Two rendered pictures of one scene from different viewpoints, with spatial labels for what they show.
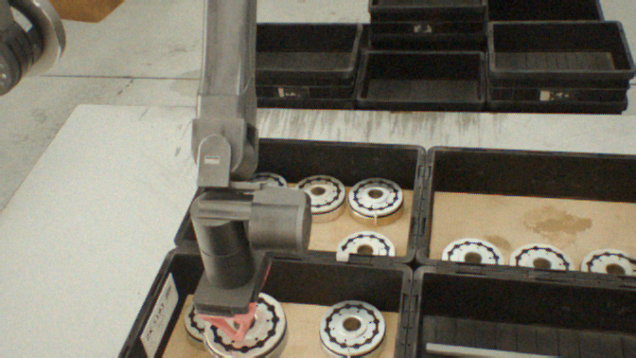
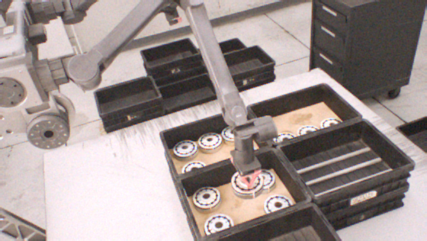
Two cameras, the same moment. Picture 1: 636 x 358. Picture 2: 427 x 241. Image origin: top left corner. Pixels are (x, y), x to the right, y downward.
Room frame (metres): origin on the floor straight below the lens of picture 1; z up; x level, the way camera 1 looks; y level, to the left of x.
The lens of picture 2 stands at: (-0.18, 0.60, 1.98)
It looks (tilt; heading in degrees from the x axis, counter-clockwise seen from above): 38 degrees down; 333
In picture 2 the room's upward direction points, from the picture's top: 8 degrees counter-clockwise
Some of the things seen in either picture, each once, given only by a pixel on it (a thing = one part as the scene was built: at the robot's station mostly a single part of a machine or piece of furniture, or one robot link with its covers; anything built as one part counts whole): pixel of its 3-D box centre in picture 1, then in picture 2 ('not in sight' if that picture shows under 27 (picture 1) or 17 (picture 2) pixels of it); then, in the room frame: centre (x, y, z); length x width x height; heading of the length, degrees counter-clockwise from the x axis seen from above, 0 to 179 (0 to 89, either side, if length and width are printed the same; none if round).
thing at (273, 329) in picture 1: (245, 324); (247, 181); (0.58, 0.12, 1.03); 0.10 x 0.10 x 0.01
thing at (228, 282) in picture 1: (229, 259); (244, 153); (0.58, 0.13, 1.16); 0.10 x 0.07 x 0.07; 166
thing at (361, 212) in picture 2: not in sight; (338, 186); (0.56, -0.28, 0.76); 0.40 x 0.30 x 0.12; 77
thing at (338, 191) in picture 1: (318, 193); (210, 140); (1.01, 0.02, 0.86); 0.10 x 0.10 x 0.01
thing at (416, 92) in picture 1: (420, 117); (191, 110); (1.96, -0.33, 0.31); 0.40 x 0.30 x 0.34; 78
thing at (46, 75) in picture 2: not in sight; (49, 74); (0.91, 0.52, 1.45); 0.09 x 0.08 x 0.12; 168
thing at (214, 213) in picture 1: (225, 223); (245, 138); (0.58, 0.12, 1.22); 0.07 x 0.06 x 0.07; 78
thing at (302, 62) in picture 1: (303, 103); (135, 121); (2.04, 0.07, 0.37); 0.40 x 0.30 x 0.45; 78
